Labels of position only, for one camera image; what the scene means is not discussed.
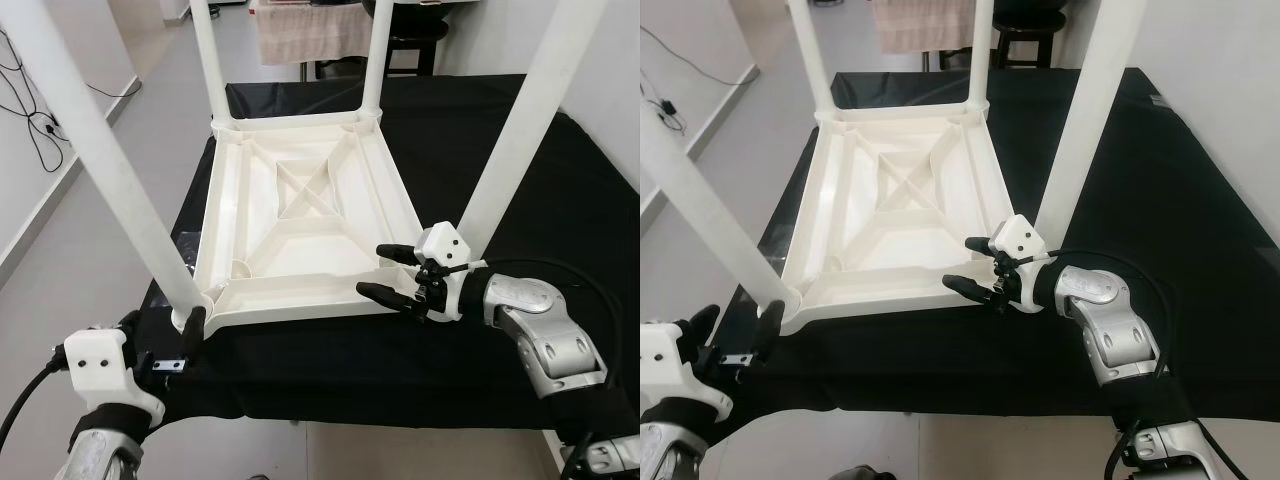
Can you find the white plastic children table top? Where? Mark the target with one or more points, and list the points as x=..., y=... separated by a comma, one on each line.
x=900, y=225
x=320, y=230

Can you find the grey tape piece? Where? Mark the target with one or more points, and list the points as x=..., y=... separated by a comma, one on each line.
x=1160, y=100

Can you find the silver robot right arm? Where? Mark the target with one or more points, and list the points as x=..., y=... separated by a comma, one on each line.
x=1120, y=320
x=550, y=330

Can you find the black charger plug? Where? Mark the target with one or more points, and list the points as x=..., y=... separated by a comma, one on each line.
x=668, y=105
x=50, y=125

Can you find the black round stool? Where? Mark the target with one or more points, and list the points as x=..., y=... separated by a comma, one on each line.
x=415, y=45
x=1025, y=40

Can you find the beige cloth covered table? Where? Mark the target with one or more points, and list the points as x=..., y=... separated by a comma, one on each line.
x=310, y=30
x=925, y=25

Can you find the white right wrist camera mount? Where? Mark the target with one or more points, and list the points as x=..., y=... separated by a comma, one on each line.
x=1020, y=235
x=445, y=243

